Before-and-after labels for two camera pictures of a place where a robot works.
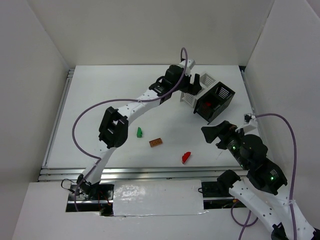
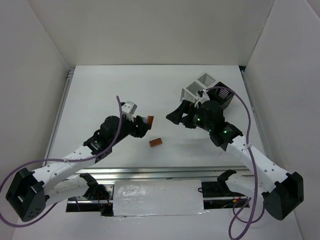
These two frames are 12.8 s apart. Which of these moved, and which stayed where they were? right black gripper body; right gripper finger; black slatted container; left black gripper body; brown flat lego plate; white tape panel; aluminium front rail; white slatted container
Moved: right black gripper body; left black gripper body; right gripper finger
Stayed: aluminium front rail; white tape panel; white slatted container; black slatted container; brown flat lego plate
